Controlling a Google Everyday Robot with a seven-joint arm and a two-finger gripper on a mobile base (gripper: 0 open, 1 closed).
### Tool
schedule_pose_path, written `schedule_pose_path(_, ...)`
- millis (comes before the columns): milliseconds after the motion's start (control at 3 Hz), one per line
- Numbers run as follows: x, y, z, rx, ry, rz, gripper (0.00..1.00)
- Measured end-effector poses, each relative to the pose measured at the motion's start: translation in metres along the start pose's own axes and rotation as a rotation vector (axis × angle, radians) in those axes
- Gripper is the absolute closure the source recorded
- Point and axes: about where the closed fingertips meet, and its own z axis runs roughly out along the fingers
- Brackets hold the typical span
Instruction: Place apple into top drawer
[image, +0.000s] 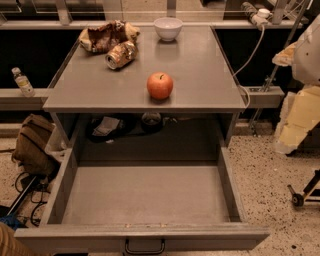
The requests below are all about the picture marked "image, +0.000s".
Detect dark round container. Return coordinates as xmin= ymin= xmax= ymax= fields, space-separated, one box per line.
xmin=141 ymin=112 xmax=163 ymax=133

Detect black floor cables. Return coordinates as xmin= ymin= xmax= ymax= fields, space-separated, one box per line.
xmin=13 ymin=171 xmax=51 ymax=228

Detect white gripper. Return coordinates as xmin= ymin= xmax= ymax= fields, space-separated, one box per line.
xmin=272 ymin=14 xmax=320 ymax=154

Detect clear plastic water bottle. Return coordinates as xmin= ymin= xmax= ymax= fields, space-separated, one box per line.
xmin=12 ymin=67 xmax=35 ymax=97

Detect black wheeled stand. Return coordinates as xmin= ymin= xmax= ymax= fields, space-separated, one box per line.
xmin=287 ymin=170 xmax=320 ymax=207

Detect white cable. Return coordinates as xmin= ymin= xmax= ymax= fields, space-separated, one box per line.
xmin=232 ymin=23 xmax=266 ymax=110

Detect crushed gold soda can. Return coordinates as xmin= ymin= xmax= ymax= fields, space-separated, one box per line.
xmin=105 ymin=41 xmax=138 ymax=70

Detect white power adapter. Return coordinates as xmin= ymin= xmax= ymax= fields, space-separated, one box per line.
xmin=241 ymin=2 xmax=271 ymax=30

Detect brown canvas backpack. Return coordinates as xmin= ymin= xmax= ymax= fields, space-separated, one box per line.
xmin=12 ymin=114 xmax=59 ymax=176

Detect crumpled brown chip bag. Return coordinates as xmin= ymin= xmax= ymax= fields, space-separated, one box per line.
xmin=79 ymin=20 xmax=140 ymax=53

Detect black bag behind cabinet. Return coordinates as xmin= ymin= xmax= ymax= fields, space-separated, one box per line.
xmin=85 ymin=114 xmax=136 ymax=143

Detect open grey top drawer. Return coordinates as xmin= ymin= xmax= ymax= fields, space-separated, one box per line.
xmin=13 ymin=145 xmax=271 ymax=254

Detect grey metal cabinet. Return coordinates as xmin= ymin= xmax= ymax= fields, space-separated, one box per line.
xmin=42 ymin=25 xmax=248 ymax=164

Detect grey metal rail ledge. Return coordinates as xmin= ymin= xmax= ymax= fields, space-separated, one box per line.
xmin=0 ymin=88 xmax=51 ymax=111

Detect red apple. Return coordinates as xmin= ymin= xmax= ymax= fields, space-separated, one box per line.
xmin=147 ymin=72 xmax=173 ymax=100

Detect black drawer handle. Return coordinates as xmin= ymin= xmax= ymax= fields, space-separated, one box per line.
xmin=125 ymin=239 xmax=166 ymax=256

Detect white ceramic bowl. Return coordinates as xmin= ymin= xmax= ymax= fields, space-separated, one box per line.
xmin=154 ymin=17 xmax=183 ymax=41

